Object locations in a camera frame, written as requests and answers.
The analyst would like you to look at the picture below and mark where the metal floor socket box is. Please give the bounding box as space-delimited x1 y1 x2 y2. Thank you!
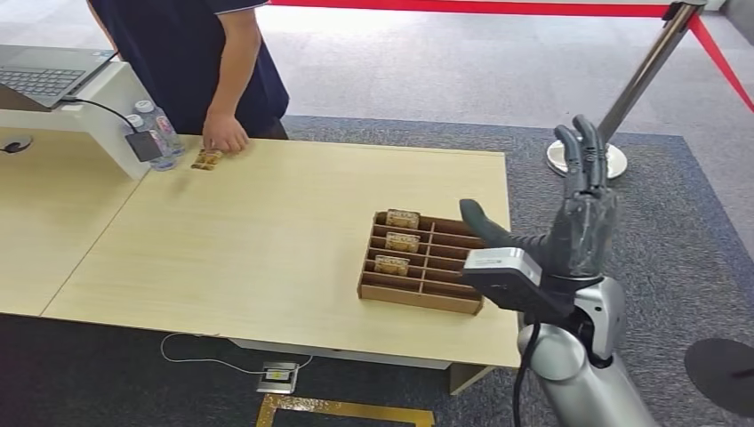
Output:
256 361 301 396

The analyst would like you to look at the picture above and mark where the chrome stanchion post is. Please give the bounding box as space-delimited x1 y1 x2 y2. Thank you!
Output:
545 0 709 181

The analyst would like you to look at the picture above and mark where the black laptop power cable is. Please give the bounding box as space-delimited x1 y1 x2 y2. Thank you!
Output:
60 94 140 134

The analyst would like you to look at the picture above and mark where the clear plastic water bottle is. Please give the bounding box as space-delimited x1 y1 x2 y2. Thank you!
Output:
123 113 177 173
132 99 186 158

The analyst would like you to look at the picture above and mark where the cardboard card holder box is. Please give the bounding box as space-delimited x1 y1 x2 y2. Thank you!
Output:
357 209 489 317

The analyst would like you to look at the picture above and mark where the black round floor disc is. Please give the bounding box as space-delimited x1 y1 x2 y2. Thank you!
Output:
684 338 754 420

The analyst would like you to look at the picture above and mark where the grey laptop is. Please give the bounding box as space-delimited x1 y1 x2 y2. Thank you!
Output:
0 43 119 111

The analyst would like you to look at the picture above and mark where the person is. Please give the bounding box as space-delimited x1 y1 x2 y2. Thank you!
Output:
86 0 292 156

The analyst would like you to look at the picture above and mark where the person's left hand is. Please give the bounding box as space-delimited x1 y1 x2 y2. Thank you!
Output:
201 109 251 157

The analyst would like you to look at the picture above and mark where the long red barrier belt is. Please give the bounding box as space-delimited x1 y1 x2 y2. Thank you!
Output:
269 0 673 20

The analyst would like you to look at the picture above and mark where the patterned brown card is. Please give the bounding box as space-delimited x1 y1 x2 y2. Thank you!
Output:
384 231 421 255
385 208 421 231
373 254 411 278
189 148 224 173

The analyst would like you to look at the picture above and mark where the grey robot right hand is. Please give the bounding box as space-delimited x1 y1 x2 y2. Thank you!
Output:
458 114 622 282

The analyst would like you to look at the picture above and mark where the white desk underside beam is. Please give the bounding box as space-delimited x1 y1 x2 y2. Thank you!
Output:
229 336 454 372

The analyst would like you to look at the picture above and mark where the black desk cable grommet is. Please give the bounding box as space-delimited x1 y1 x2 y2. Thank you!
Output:
0 134 36 157

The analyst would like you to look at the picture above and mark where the wooden desk leg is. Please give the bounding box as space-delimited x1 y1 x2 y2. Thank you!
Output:
448 361 497 398

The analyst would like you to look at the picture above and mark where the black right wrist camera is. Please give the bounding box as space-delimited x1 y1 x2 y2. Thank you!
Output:
460 246 576 323

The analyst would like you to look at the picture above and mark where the black power adapter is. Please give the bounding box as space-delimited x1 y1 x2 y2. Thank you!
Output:
124 130 164 164

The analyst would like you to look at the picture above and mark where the white desk riser shelf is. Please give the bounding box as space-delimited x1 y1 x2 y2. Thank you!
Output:
0 60 155 181

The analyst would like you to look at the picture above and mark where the thin white floor cable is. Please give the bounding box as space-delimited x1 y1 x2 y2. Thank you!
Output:
159 333 315 378

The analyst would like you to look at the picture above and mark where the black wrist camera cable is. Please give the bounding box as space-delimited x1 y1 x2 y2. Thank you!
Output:
511 320 543 427

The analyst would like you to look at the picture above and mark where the short red barrier belt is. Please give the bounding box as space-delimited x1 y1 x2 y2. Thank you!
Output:
686 13 754 115

